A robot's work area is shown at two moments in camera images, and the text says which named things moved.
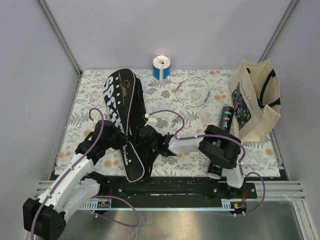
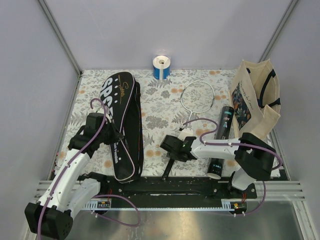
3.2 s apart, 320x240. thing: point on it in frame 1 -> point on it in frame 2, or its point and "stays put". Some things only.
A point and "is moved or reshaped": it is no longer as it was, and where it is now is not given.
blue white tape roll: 161,67 stays put
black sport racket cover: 125,97 is moved or reshaped
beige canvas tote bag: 255,94 stays put
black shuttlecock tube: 225,114 stays put
